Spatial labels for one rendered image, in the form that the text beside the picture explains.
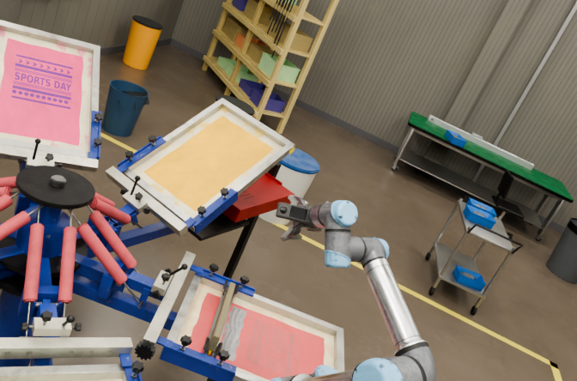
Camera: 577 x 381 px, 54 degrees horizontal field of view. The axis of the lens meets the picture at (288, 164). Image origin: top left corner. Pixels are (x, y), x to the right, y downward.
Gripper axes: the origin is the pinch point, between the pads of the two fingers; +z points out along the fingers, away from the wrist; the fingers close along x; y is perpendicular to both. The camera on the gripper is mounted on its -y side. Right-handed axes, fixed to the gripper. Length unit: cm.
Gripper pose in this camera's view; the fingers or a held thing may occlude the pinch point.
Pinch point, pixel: (282, 217)
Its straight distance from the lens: 192.7
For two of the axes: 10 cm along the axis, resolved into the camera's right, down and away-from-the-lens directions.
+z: -4.9, 1.3, 8.6
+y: 8.6, 2.7, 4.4
